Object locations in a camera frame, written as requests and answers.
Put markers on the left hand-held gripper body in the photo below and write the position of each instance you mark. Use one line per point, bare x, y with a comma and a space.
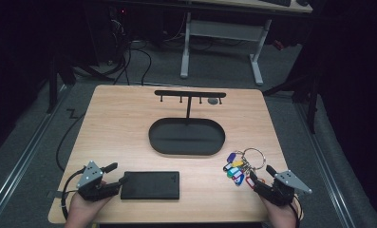
89, 177

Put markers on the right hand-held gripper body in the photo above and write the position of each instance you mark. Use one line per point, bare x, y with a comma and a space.
284, 186

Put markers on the black rectangular tray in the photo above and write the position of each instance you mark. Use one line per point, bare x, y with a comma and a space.
149, 185

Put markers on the person's right hand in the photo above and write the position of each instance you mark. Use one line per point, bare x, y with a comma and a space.
282, 215

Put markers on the person's left hand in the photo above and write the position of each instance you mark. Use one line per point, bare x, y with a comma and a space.
83, 210

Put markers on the black key stand with tray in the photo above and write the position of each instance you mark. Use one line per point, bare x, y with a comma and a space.
186, 139

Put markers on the black metal stand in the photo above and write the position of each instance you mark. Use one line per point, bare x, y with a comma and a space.
306, 95
54, 79

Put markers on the round grey table grommet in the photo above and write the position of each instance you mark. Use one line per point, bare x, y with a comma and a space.
212, 101

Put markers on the black computer tower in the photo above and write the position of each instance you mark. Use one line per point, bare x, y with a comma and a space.
118, 28

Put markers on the white-framed desk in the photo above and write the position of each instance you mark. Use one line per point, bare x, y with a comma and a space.
227, 30

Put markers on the black keyboard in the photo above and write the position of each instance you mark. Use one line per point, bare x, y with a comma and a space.
276, 2

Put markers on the black computer mouse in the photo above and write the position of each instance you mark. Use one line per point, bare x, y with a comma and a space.
302, 2

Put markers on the metal floor rail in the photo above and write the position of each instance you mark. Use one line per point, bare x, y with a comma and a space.
324, 164
24, 155

